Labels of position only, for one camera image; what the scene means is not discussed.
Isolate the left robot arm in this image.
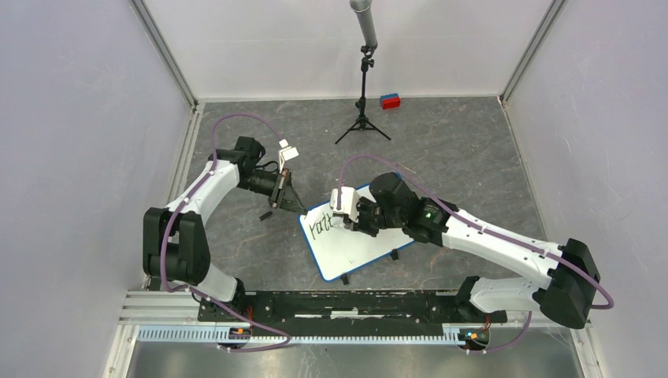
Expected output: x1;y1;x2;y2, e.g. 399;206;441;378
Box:
143;136;308;321

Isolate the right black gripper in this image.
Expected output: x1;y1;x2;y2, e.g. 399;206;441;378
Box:
343;195;405;237

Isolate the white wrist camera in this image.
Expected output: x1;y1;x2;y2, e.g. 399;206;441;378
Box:
278;139;299;172
329;187;361;223

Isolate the blue-framed whiteboard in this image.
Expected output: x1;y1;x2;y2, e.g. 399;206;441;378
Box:
298;201;414;282

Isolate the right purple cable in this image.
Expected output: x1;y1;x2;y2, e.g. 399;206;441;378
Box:
336;154;616;356

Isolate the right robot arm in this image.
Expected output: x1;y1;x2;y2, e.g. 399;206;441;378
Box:
330;172;602;329

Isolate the silver microphone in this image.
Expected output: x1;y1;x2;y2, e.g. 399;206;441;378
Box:
335;0;392;144

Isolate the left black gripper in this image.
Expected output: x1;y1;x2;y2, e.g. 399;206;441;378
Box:
236;168;308;216

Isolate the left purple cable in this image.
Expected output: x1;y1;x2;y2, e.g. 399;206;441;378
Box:
158;112;292;353

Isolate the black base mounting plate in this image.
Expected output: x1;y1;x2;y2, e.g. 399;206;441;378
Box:
229;290;507;339

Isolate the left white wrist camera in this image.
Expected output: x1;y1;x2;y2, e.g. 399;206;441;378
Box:
278;139;299;172

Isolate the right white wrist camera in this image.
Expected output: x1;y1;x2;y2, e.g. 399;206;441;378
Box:
329;187;361;223

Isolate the purple cable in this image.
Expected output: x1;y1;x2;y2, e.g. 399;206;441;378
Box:
336;154;616;356
158;112;292;353

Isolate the red and blue eraser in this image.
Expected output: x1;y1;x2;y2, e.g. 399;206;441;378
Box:
379;93;401;110

